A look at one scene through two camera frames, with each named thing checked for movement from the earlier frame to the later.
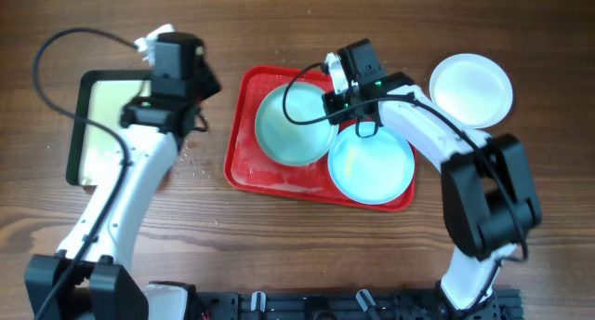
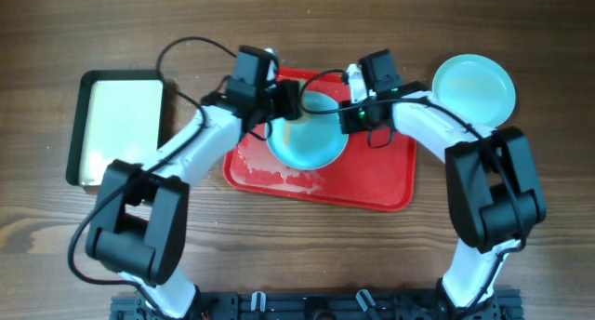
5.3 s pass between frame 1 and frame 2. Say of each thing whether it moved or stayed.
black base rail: stayed
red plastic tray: stayed
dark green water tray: stayed
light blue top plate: moved
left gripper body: moved
